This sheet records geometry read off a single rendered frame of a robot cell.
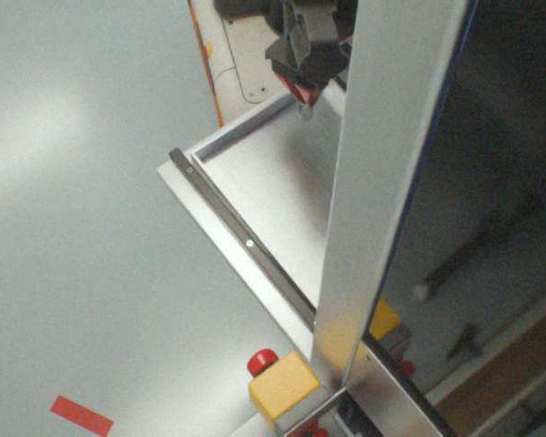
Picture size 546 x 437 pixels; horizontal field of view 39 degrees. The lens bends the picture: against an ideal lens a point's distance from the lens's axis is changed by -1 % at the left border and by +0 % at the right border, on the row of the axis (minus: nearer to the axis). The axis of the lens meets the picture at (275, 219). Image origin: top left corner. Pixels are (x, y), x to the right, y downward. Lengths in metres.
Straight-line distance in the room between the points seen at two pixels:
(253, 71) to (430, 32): 1.70
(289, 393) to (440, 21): 0.63
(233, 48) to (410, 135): 1.69
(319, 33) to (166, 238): 1.28
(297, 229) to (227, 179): 0.14
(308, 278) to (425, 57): 0.77
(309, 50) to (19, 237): 1.43
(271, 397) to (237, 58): 1.31
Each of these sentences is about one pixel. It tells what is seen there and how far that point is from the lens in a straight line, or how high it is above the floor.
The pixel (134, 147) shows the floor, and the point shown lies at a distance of 2.31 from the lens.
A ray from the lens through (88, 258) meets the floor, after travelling 2.17.
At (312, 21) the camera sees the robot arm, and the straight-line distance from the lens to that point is 0.97.
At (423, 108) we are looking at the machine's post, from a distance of 0.42.
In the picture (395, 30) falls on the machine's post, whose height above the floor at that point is 1.63.
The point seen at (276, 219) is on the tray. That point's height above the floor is 0.88.
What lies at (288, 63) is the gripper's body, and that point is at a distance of 1.10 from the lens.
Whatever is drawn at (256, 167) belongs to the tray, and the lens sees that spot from 1.22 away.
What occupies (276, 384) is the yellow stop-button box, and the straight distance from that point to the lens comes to 0.94.
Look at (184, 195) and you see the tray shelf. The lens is 1.21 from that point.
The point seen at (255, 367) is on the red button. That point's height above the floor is 1.01.
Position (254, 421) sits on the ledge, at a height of 0.88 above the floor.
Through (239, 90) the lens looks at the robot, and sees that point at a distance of 2.04.
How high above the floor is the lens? 1.94
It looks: 64 degrees down
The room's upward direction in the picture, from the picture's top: straight up
